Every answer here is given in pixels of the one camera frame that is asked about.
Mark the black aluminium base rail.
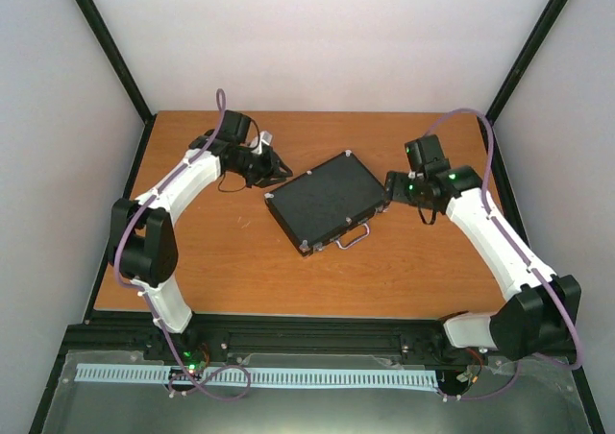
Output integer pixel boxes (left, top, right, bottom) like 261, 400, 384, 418
61, 311, 576, 363

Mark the black poker set case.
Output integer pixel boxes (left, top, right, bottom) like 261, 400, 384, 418
264, 150, 389, 257

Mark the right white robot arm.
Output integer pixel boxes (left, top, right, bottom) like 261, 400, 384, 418
385, 134, 582, 369

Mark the right black frame post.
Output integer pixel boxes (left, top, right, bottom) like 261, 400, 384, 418
483, 0, 585, 124

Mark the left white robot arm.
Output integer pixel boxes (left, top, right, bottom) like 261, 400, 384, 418
108, 109, 292, 360

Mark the left black frame post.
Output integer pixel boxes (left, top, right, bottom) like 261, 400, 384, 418
60, 0, 156, 124

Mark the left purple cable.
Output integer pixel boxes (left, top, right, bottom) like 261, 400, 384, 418
114, 87, 252, 401

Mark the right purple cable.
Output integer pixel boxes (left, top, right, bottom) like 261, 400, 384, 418
425, 108, 585, 402

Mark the black frame post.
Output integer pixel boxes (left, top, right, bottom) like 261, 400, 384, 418
483, 0, 585, 124
60, 0, 156, 124

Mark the light blue cable duct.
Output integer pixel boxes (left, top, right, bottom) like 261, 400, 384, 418
74, 363, 438, 392

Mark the purple cable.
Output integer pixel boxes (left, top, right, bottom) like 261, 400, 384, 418
425, 108, 585, 402
114, 87, 252, 401

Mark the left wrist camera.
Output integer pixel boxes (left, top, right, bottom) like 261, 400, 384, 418
249, 131, 273, 156

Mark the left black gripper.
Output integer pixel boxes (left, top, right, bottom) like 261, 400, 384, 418
230, 146, 293, 189

